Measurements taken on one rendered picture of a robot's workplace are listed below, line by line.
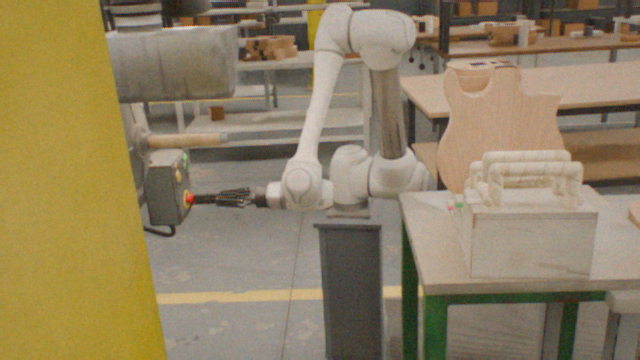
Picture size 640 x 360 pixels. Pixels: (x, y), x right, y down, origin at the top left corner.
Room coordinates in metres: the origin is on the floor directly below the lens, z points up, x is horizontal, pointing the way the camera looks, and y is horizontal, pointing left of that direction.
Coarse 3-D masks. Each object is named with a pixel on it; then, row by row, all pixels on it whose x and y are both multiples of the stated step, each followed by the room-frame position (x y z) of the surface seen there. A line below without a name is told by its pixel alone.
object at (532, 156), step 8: (488, 152) 1.23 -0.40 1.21; (496, 152) 1.22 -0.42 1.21; (504, 152) 1.22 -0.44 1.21; (512, 152) 1.22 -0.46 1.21; (520, 152) 1.22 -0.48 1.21; (528, 152) 1.21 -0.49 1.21; (536, 152) 1.21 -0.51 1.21; (544, 152) 1.21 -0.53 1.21; (552, 152) 1.20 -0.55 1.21; (560, 152) 1.20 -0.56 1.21; (568, 152) 1.20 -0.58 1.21; (488, 160) 1.21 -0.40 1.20; (496, 160) 1.21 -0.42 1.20; (504, 160) 1.21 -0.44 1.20; (512, 160) 1.21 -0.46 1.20; (520, 160) 1.20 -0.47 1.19; (528, 160) 1.20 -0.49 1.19; (536, 160) 1.20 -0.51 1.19; (544, 160) 1.20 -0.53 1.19; (552, 160) 1.20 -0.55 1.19; (560, 160) 1.19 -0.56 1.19
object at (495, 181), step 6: (492, 174) 1.14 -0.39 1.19; (498, 174) 1.13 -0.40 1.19; (492, 180) 1.14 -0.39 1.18; (498, 180) 1.13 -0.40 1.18; (492, 186) 1.13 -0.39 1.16; (498, 186) 1.13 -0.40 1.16; (492, 192) 1.13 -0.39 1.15; (498, 192) 1.13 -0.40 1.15; (492, 198) 1.13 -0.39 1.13; (498, 198) 1.13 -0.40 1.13; (498, 204) 1.13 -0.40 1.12; (492, 210) 1.13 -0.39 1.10; (498, 210) 1.13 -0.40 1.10
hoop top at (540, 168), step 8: (496, 168) 1.13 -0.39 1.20; (504, 168) 1.13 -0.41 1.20; (512, 168) 1.13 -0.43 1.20; (520, 168) 1.13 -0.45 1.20; (528, 168) 1.13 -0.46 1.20; (536, 168) 1.12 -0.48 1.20; (544, 168) 1.12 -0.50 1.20; (552, 168) 1.12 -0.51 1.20; (560, 168) 1.12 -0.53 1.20; (568, 168) 1.12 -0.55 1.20; (576, 168) 1.11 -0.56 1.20; (504, 176) 1.13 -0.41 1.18; (512, 176) 1.13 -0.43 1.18; (520, 176) 1.14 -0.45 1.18
